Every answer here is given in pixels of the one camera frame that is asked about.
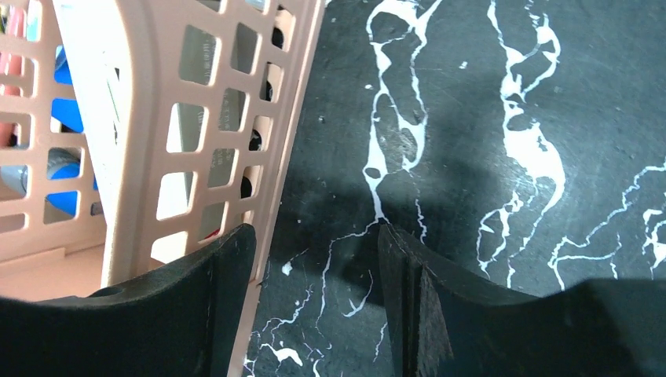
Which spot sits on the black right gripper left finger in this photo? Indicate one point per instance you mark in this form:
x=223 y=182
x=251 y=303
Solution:
x=178 y=320

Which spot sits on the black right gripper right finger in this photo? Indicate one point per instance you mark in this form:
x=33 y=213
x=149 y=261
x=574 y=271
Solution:
x=444 y=320

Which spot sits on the peach plastic desk organizer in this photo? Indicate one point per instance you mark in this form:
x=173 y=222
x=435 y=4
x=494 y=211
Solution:
x=134 y=133

